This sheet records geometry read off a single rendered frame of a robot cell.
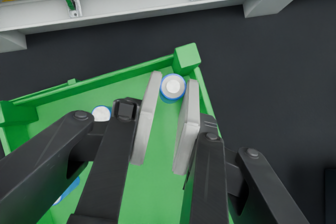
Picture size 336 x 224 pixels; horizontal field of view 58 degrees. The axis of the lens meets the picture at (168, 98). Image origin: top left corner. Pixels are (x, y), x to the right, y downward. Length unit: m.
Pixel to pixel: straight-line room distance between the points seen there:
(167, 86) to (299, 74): 0.75
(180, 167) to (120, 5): 0.57
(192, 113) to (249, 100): 0.72
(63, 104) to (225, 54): 0.59
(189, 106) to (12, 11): 0.63
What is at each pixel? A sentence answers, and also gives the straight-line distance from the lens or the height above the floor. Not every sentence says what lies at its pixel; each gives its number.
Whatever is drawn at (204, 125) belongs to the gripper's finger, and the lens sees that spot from 0.16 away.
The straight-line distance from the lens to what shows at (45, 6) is 0.73.
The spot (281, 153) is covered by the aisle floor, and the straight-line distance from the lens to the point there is 0.90.
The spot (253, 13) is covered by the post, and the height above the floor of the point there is 0.03.
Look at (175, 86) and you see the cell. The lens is 0.20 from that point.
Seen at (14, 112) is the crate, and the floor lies 0.54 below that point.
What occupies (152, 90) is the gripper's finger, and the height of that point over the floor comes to 0.66.
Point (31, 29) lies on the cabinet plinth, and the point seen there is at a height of 0.03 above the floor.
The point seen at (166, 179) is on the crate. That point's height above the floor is 0.48.
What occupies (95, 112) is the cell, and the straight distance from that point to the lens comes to 0.29.
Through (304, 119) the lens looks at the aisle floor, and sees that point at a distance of 0.92.
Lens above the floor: 0.83
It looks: 86 degrees down
